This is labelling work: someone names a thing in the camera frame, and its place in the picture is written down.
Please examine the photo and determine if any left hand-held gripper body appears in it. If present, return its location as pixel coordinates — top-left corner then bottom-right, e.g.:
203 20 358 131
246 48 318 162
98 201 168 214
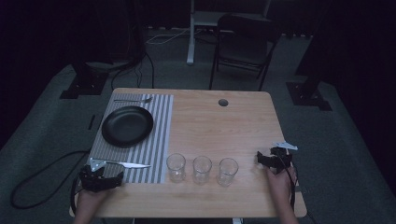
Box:
78 157 108 192

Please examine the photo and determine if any person's left hand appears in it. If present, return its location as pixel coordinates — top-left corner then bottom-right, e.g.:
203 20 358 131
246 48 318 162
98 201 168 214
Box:
75 186 110 217

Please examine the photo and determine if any right hand-held gripper cable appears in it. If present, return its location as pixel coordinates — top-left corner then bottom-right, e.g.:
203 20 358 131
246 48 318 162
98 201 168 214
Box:
278 154 299 214

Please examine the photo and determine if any black stand with base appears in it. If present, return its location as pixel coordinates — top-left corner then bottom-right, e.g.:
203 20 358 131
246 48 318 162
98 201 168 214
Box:
59 0 148 100
285 0 333 112

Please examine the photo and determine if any black floor cable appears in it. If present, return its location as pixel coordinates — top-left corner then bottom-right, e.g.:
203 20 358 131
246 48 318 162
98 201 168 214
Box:
10 150 92 210

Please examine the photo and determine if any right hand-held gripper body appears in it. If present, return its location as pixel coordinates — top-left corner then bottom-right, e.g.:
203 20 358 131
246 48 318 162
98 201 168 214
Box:
269 141 299 175

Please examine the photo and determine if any white desk frame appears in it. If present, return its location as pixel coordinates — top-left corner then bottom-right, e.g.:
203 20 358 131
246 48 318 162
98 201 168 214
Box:
186 0 273 66

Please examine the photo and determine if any black plate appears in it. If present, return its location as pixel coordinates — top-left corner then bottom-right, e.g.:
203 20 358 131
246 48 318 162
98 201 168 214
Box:
101 105 155 148

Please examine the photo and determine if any bundle of black cables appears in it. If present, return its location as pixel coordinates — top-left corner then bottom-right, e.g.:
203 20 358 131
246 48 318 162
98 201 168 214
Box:
110 51 156 91

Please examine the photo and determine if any silver knife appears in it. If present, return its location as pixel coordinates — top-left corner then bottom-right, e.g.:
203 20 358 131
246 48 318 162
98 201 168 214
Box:
104 160 152 170

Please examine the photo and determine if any white floor cable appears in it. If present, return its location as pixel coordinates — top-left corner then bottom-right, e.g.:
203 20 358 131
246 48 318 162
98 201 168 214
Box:
145 28 191 46

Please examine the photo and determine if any silver fork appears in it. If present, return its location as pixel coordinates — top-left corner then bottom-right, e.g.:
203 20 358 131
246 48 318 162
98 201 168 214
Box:
113 96 154 105

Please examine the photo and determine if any black folding chair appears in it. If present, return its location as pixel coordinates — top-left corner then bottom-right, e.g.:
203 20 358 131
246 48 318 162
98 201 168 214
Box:
208 13 282 91

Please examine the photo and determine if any left hand-held gripper cable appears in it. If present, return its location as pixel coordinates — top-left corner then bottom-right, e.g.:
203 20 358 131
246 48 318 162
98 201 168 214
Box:
69 173 86 217

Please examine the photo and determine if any person's right hand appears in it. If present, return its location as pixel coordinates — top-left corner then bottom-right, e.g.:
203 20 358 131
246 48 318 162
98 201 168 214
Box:
265 165 298 203

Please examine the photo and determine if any clear drinking glass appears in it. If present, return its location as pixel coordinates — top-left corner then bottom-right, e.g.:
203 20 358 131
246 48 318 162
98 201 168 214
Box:
217 157 240 188
191 155 213 187
165 152 187 184

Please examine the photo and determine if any hand-held gripper cable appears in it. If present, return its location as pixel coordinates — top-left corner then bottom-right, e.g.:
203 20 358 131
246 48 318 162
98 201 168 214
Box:
69 173 86 217
278 154 299 214

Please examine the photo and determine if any grey striped placemat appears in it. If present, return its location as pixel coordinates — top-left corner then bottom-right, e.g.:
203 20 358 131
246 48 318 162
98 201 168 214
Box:
87 93 175 185

